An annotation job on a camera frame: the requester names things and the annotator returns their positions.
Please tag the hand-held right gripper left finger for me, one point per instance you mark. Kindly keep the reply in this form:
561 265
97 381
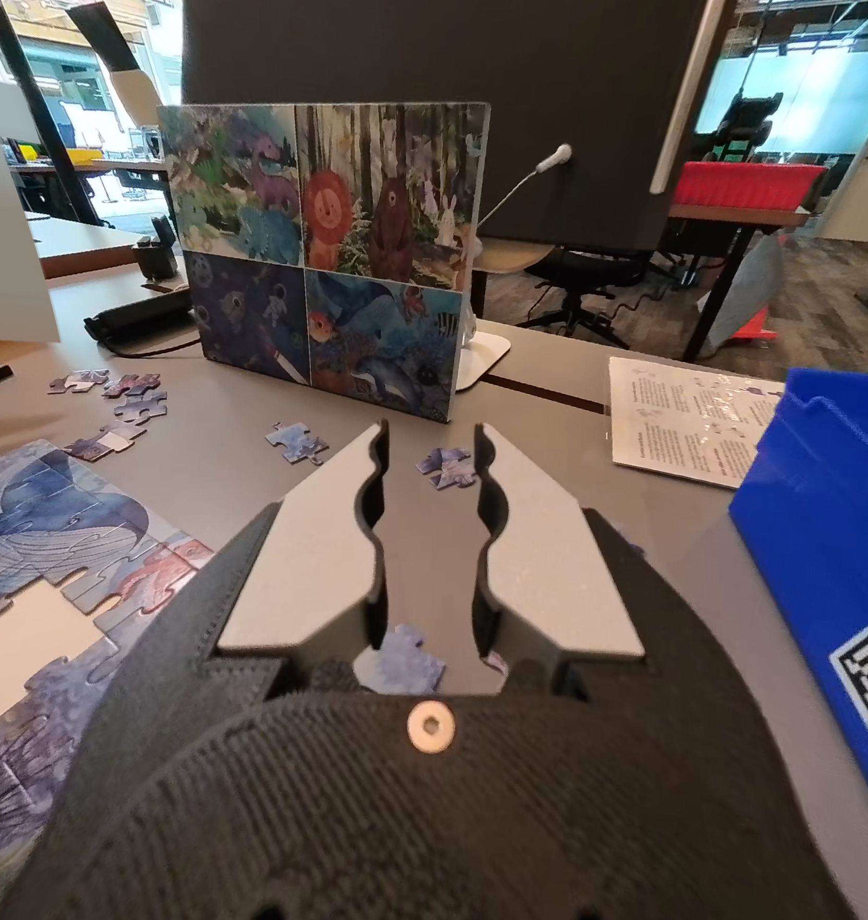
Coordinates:
297 575

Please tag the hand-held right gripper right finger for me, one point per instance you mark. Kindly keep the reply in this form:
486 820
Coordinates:
563 575

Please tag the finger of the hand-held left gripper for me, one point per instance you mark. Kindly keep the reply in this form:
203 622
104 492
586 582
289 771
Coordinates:
9 215

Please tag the light blue puzzle piece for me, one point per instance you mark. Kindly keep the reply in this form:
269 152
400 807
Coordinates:
398 661

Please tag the sea animal jigsaw puzzle board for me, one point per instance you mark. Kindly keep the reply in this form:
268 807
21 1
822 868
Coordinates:
45 517

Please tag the black battery charger dock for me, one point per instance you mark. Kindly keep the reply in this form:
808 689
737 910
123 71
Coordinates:
157 251

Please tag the instruction sheet in clear sleeve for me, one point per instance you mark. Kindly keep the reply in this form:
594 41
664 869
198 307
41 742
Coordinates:
678 424

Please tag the row of loose jigsaw pieces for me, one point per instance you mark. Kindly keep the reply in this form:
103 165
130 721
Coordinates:
139 406

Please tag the white stand with flat base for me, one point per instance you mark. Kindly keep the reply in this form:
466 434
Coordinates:
484 352

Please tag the blue plastic bin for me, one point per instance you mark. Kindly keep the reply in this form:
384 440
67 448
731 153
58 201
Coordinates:
822 517

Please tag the black office chair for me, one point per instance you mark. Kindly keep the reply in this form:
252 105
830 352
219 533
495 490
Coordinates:
592 269
746 118

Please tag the red object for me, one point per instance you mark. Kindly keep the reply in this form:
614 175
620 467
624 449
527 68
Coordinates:
754 327

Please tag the tan side table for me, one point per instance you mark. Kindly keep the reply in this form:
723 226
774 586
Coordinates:
505 255

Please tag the illustrated puzzle box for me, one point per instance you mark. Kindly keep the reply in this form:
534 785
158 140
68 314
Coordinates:
333 251

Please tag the grey leaning panel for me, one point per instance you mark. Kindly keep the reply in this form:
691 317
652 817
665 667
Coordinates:
750 287

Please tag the wooden desk with black legs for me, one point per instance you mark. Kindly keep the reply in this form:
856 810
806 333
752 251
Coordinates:
736 214

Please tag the red ribbed plastic bin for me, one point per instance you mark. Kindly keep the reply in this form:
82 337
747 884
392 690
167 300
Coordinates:
750 185

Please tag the black computer monitor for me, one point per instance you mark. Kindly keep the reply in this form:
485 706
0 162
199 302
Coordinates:
441 57

